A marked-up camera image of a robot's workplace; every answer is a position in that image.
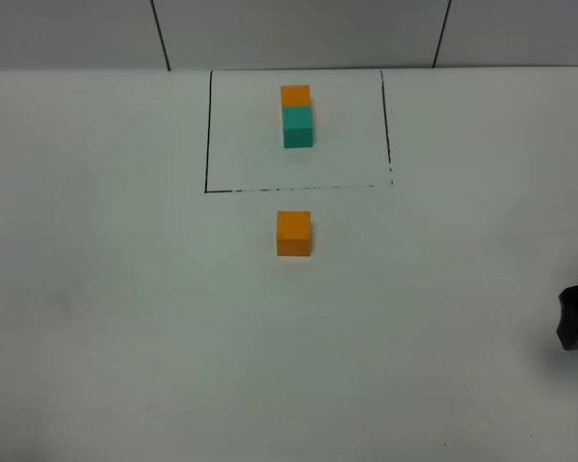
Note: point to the teal template block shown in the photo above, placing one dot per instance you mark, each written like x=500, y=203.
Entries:
x=297, y=126

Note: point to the orange template block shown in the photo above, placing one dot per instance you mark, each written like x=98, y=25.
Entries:
x=295, y=96

